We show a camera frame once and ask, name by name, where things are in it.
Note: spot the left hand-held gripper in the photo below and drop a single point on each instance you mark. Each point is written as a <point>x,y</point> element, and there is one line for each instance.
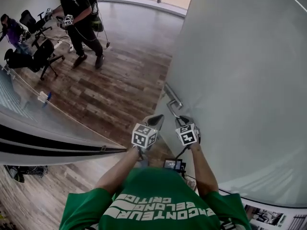
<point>144,136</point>

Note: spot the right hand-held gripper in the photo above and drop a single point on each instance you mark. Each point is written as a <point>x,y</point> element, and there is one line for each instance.
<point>188,135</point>

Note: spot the frosted glass door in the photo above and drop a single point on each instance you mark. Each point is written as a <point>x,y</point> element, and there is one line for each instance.
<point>239,68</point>

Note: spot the person's left forearm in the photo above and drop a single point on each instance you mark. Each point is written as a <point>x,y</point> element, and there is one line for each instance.
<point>115,174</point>

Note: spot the person's right forearm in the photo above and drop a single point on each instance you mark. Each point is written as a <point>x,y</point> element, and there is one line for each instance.
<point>204,174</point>

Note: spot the small black monitor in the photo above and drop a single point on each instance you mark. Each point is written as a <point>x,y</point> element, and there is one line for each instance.
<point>172,164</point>

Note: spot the person in green shirt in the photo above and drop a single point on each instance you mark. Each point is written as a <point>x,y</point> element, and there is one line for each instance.
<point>153,200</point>

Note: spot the white power strip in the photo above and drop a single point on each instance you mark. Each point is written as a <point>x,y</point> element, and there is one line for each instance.
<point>58,44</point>

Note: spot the black office chair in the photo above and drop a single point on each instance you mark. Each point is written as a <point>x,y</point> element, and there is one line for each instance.
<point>40,51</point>
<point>27,20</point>

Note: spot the glass wall panel with blinds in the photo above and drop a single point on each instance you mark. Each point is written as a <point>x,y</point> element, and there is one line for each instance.
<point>14,99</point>

